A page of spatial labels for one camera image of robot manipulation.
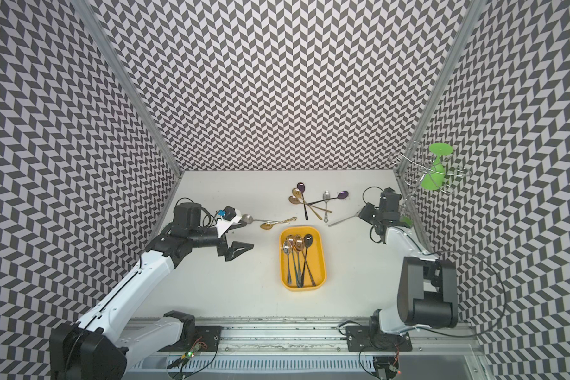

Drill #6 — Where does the silver spoon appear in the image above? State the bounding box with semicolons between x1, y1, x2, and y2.
241;214;276;224
322;191;331;223
328;213;359;227

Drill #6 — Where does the ornate gold small spoon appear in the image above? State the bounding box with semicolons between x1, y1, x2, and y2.
261;217;298;231

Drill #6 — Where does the silver spoon ornate handle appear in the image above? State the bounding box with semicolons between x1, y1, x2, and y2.
283;241;292;286

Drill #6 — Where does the rose gold spoon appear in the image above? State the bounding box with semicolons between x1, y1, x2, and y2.
288;196;324;211

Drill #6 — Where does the yellow storage box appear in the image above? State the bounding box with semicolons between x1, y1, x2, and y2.
278;226;327;291

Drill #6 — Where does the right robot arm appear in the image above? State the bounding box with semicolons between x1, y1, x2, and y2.
358;188;459;336

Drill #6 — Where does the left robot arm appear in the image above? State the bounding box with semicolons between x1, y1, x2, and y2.
49;202;253;379

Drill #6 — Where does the silver spoon upright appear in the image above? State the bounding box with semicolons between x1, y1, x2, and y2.
322;191;331;223

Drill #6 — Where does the purple spoon long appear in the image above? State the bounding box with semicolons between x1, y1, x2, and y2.
296;182;309;221

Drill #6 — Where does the chrome cup holder rack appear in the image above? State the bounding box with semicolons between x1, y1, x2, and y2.
400;142;470;228

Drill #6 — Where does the green plastic goblet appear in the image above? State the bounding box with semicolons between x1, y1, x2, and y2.
401;142;455;227

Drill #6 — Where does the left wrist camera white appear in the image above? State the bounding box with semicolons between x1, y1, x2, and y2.
215;206;242;238

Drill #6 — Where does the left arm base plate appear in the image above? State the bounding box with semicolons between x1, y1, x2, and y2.
160;326;223;352

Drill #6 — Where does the aluminium rail frame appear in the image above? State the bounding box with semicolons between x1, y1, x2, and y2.
120;318;494;379

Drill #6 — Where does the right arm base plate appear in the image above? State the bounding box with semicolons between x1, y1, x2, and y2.
344;325;413;352

